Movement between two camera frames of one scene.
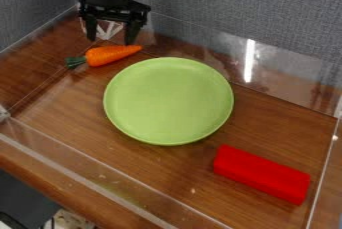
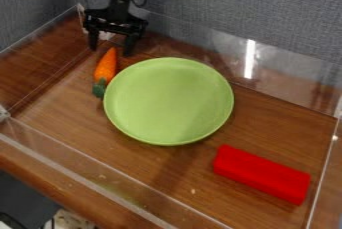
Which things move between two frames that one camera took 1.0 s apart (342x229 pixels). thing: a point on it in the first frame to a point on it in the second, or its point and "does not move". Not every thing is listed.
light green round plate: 168,101 does not move
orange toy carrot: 102,54 to 102,72
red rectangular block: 260,174 does not move
